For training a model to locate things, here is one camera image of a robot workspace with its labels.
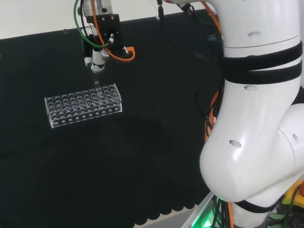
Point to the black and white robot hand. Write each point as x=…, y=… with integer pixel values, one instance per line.
x=111, y=26

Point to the clear glass test tube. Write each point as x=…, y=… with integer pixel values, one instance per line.
x=97, y=83

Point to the clear plastic test tube rack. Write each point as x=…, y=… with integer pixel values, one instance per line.
x=83, y=105

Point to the black bench cloth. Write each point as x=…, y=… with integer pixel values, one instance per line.
x=118, y=166

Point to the yellow stop button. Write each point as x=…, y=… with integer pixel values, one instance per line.
x=291, y=194

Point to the white base rail green light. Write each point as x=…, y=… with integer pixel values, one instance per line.
x=199, y=213

